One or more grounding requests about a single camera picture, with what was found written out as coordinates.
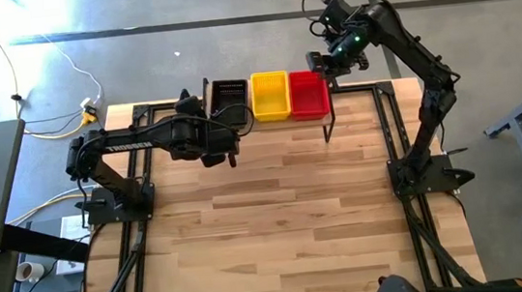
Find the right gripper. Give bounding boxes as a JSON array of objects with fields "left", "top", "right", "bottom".
[{"left": 318, "top": 0, "right": 372, "bottom": 79}]

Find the yellow and white cable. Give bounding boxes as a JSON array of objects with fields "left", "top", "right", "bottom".
[{"left": 3, "top": 184, "right": 98, "bottom": 227}]

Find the white floor cable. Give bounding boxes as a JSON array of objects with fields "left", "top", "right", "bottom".
[{"left": 38, "top": 26, "right": 105, "bottom": 107}]

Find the white paper box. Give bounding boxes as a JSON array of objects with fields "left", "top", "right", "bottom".
[{"left": 49, "top": 212, "right": 97, "bottom": 277}]

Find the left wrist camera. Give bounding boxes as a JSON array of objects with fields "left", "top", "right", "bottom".
[{"left": 200, "top": 152, "right": 228, "bottom": 169}]

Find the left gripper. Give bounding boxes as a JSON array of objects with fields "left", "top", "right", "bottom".
[{"left": 195, "top": 120, "right": 244, "bottom": 172}]

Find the white power adapter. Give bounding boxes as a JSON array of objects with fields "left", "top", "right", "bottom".
[{"left": 79, "top": 95, "right": 103, "bottom": 110}]

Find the yellow power plug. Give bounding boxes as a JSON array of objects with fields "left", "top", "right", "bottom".
[{"left": 79, "top": 109, "right": 100, "bottom": 126}]

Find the wooden shelf with black legs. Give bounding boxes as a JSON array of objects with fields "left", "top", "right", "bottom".
[{"left": 198, "top": 64, "right": 339, "bottom": 157}]

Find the white cup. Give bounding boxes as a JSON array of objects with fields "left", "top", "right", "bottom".
[{"left": 13, "top": 259, "right": 46, "bottom": 285}]

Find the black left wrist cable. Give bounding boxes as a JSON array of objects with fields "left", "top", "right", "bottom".
[{"left": 210, "top": 102, "right": 258, "bottom": 140}]

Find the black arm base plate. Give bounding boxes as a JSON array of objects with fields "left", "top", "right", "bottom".
[
  {"left": 73, "top": 181, "right": 158, "bottom": 229},
  {"left": 386, "top": 150, "right": 479, "bottom": 199}
]

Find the black desk beam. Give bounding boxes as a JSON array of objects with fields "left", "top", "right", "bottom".
[{"left": 0, "top": 215, "right": 93, "bottom": 273}]

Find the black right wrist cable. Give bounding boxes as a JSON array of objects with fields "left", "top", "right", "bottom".
[{"left": 299, "top": 0, "right": 343, "bottom": 41}]

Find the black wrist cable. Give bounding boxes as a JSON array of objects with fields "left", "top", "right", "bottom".
[
  {"left": 299, "top": 0, "right": 343, "bottom": 41},
  {"left": 210, "top": 102, "right": 258, "bottom": 140}
]

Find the thick yellow floor cable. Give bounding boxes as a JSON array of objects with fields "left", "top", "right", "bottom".
[{"left": 22, "top": 118, "right": 96, "bottom": 143}]

